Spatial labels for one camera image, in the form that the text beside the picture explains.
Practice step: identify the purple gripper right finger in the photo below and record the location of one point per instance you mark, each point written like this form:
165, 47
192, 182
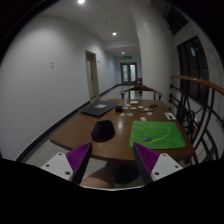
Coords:
153, 166

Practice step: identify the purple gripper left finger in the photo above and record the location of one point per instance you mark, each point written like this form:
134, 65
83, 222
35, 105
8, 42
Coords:
70, 166

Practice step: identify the green mouse pad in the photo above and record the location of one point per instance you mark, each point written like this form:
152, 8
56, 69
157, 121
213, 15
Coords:
156, 135

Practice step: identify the black computer mouse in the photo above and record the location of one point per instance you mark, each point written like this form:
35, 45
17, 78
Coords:
103, 131

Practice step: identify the white card on table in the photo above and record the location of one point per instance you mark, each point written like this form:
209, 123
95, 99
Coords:
170, 116

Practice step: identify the black closed laptop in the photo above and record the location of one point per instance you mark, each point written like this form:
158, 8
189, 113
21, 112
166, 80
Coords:
98, 109

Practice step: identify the small black box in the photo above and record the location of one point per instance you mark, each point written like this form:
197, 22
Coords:
119, 109

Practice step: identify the wooden armchair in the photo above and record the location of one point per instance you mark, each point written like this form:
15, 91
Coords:
142, 88

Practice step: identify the double glass door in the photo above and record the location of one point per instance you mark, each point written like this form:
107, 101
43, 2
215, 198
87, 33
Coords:
128, 73

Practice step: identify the wooden stair handrail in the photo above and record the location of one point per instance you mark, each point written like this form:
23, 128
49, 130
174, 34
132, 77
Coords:
200, 81

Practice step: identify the open side door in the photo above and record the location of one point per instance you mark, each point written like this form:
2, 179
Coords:
92, 74

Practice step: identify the green exit sign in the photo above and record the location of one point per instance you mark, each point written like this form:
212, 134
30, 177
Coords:
127, 57

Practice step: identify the dark wall window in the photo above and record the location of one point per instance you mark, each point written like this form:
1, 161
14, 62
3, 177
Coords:
193, 63

